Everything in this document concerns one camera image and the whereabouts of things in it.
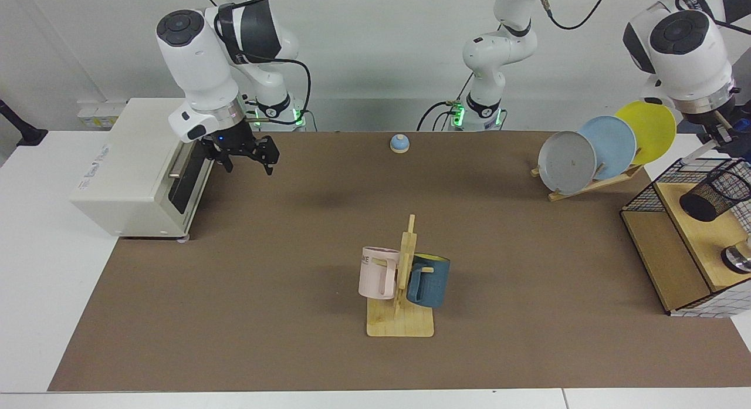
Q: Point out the black mesh pen holder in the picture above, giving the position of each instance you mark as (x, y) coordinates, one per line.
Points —
(716, 198)

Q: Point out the yellow plate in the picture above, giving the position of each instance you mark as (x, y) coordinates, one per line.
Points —
(648, 130)

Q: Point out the light blue plate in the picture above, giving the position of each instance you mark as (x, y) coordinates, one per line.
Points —
(613, 142)

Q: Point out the pale toaster oven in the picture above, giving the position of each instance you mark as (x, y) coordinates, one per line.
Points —
(129, 162)

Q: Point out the silver round lid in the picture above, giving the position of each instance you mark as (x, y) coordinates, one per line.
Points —
(738, 259)

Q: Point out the wooden plate rack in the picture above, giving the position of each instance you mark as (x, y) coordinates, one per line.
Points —
(587, 188)

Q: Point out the grey plate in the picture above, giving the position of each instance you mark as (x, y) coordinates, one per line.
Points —
(566, 162)

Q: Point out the pink mug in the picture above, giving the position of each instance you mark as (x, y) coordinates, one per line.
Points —
(372, 277)

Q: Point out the brown table cloth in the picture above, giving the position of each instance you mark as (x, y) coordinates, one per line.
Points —
(293, 338)

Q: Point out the black stand foot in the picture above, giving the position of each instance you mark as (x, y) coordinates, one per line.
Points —
(26, 136)

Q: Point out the dark teal mug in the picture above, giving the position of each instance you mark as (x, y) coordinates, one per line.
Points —
(434, 286)

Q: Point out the wooden cup stand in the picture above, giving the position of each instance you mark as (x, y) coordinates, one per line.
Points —
(399, 325)

